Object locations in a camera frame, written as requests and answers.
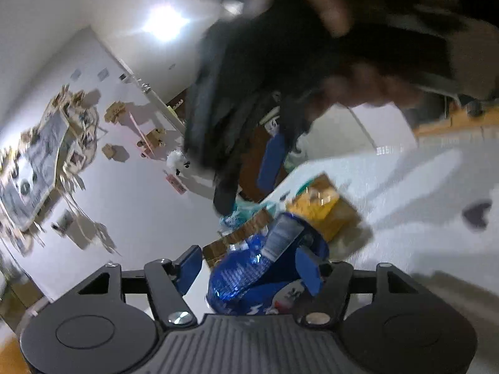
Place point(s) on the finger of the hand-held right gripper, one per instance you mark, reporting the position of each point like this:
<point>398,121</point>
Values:
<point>273,163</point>
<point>226,194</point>

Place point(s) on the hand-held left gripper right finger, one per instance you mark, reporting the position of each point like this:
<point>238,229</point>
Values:
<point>310,272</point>

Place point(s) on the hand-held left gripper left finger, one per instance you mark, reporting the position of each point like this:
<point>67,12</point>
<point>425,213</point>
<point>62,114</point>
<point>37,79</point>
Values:
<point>189,268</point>

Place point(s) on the teal plastic bag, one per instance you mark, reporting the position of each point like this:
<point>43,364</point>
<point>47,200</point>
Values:
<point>243,210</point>

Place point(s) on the blue snack bag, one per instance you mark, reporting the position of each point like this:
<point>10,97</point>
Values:
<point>249,276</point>

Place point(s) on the person's right hand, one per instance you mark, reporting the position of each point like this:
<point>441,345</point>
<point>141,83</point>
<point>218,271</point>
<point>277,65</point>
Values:
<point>370,87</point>

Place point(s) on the brown wooden door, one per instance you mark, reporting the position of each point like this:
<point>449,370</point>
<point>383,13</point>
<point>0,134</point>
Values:
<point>253,156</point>

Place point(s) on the pink hanging tag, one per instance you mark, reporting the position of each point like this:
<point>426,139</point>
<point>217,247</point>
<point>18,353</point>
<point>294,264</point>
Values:
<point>175,181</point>

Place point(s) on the yellow snack packet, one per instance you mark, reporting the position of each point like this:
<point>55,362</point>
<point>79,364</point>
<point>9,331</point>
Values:
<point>312,206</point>

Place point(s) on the white sheep plush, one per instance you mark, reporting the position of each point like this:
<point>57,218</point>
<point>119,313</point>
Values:
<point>177,161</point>

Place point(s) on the ceiling light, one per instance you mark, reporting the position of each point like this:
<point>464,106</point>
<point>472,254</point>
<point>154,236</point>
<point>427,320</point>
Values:
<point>163,21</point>

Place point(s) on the low wooden top cabinet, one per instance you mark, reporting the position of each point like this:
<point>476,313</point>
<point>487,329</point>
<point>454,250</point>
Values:
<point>448,126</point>

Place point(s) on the small wooden wall block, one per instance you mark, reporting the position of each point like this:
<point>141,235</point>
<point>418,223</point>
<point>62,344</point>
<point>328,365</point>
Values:
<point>115,113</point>

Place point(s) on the printed hanging wall cloth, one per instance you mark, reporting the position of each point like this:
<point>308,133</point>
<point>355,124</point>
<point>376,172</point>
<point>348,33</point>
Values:
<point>39,163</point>

